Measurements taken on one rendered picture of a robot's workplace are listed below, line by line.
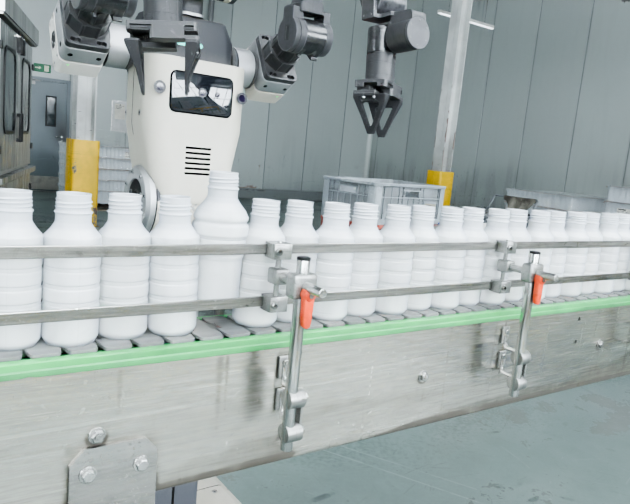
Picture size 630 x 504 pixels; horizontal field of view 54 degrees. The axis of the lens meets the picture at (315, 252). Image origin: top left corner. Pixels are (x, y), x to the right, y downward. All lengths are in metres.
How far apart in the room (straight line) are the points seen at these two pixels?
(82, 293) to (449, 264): 0.57
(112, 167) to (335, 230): 9.49
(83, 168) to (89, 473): 7.76
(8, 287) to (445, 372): 0.66
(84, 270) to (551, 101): 12.54
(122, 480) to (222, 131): 0.85
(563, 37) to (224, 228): 12.57
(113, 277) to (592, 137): 11.95
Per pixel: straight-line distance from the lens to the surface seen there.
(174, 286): 0.75
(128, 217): 0.73
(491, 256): 1.11
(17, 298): 0.71
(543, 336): 1.23
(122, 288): 0.73
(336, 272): 0.87
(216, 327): 0.81
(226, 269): 0.77
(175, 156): 1.37
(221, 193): 0.77
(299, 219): 0.84
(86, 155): 8.44
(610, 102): 12.40
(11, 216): 0.70
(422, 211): 0.99
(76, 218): 0.71
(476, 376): 1.11
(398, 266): 0.94
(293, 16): 1.45
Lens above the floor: 1.23
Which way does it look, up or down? 9 degrees down
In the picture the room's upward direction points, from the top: 6 degrees clockwise
